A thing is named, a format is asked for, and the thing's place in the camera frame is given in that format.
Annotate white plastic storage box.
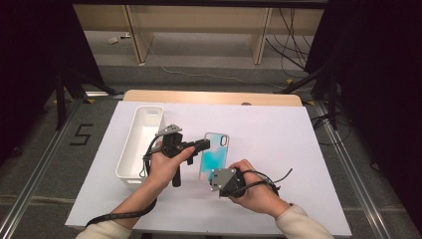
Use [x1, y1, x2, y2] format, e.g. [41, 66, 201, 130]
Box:
[114, 105, 165, 186]

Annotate black tripod stand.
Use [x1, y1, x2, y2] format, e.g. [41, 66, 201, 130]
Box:
[273, 63, 340, 131]
[53, 66, 124, 131]

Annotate person's right hand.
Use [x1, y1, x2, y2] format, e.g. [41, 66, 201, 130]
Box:
[228, 158, 292, 219]

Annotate white floor cable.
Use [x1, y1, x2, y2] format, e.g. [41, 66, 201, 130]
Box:
[144, 34, 315, 93]

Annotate bundle of black cables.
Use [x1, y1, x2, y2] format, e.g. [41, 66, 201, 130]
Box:
[265, 8, 315, 72]

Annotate metal floor rail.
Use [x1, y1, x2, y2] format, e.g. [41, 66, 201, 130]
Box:
[314, 100, 396, 239]
[0, 99, 85, 239]

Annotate light wooden shelf unit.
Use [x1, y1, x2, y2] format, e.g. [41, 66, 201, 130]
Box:
[73, 3, 325, 66]

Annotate white table board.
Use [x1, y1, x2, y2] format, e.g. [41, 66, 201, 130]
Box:
[65, 101, 352, 237]

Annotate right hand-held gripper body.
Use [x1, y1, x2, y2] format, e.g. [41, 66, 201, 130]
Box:
[209, 166, 248, 199]

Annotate blue translucent phone case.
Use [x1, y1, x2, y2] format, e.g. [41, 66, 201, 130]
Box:
[198, 131, 231, 182]

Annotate black floor cables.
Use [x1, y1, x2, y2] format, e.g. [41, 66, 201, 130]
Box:
[311, 112, 353, 147]

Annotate person's left hand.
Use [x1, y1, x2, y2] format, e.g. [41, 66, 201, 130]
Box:
[144, 146, 197, 191]

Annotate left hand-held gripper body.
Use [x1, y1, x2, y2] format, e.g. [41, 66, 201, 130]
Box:
[154, 123, 195, 188]

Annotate black curtain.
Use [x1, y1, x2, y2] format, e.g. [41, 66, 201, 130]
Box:
[304, 0, 422, 232]
[0, 0, 106, 165]

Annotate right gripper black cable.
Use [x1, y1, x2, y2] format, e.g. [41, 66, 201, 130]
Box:
[238, 167, 294, 197]

